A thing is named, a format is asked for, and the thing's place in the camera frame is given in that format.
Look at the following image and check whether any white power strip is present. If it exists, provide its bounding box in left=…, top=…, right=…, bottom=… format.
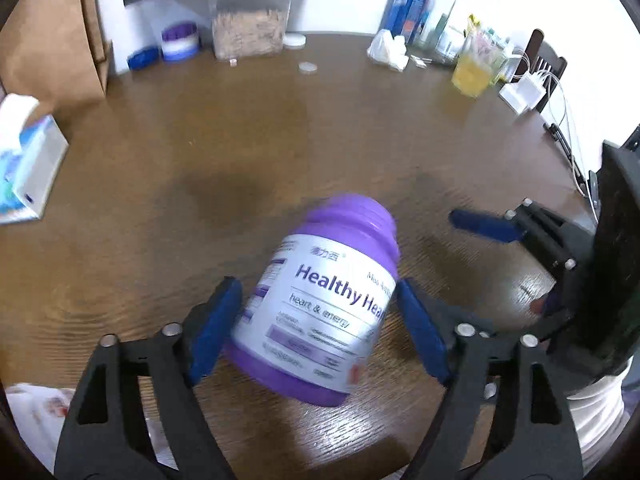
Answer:
left=499, top=73, right=547, bottom=115

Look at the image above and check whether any brown paper bag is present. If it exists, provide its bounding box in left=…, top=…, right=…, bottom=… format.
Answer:
left=1, top=0, right=112, bottom=110

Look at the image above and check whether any blue bottle cap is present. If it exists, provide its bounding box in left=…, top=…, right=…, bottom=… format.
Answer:
left=127, top=46, right=160, bottom=72

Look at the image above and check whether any white round lid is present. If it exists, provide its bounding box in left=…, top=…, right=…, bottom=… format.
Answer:
left=283, top=32, right=307, bottom=50

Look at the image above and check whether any purple white jar lid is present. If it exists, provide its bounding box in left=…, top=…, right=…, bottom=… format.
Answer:
left=160, top=21, right=201, bottom=62

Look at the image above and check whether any crumpled white tissue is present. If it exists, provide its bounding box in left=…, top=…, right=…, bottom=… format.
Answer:
left=367, top=29, right=409, bottom=73

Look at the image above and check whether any clear seed container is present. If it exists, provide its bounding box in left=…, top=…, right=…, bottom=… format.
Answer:
left=210, top=0, right=291, bottom=61

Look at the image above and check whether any blue soda can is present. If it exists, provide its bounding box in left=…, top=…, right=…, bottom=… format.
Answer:
left=380, top=0, right=426, bottom=44

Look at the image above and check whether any right hand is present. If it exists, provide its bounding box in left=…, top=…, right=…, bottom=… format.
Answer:
left=529, top=295, right=555, bottom=316

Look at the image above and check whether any glass of yellow drink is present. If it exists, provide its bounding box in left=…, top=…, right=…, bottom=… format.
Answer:
left=451, top=32, right=503, bottom=98

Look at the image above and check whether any clear glass bottle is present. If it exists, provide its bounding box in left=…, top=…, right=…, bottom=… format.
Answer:
left=412, top=0, right=456, bottom=52

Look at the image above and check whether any purple supplement bottle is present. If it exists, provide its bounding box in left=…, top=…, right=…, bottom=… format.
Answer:
left=226, top=194, right=400, bottom=408

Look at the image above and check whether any blue tissue box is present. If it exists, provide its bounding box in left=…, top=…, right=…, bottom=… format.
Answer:
left=1, top=93, right=68, bottom=224

